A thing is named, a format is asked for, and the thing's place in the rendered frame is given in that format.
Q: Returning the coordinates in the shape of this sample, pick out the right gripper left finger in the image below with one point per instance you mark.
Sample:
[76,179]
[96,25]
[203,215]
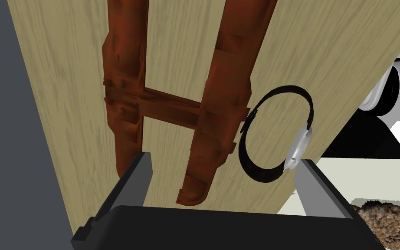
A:
[134,184]

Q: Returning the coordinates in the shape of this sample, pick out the brown shaggy rug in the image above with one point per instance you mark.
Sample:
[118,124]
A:
[391,222]

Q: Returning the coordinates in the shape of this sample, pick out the brown H-shaped wooden object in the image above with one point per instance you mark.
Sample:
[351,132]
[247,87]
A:
[222,104]

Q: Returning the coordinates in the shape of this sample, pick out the light wooden table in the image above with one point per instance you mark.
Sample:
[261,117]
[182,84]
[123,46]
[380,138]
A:
[64,90]

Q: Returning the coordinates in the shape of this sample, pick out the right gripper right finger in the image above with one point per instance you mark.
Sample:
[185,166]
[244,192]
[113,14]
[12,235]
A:
[318,194]

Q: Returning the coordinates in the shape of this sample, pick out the black wristwatch with silver face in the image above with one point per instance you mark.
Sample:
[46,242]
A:
[255,171]

